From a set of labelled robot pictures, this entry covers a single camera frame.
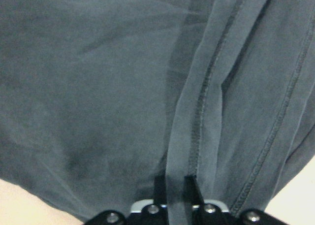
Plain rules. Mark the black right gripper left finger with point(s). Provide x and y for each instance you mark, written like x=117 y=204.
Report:
x=160 y=197

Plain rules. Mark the black graphic t-shirt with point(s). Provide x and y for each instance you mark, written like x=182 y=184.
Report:
x=98 y=97

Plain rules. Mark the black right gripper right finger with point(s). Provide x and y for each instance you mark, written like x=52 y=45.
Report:
x=192 y=195

